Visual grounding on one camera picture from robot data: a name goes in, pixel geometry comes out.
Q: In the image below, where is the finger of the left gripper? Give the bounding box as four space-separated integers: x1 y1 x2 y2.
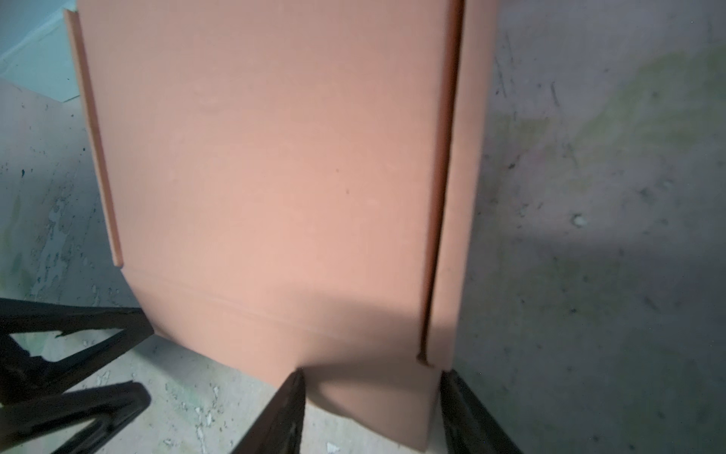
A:
1 298 154 397
1 381 151 453

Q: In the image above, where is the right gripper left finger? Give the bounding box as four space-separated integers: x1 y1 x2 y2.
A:
232 369 306 454

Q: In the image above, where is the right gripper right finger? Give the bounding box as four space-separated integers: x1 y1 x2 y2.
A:
440 370 523 454

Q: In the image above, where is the pink paper box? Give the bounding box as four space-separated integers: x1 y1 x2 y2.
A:
64 1 497 450

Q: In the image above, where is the light blue paper box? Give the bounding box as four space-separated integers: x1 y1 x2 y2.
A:
1 0 79 102

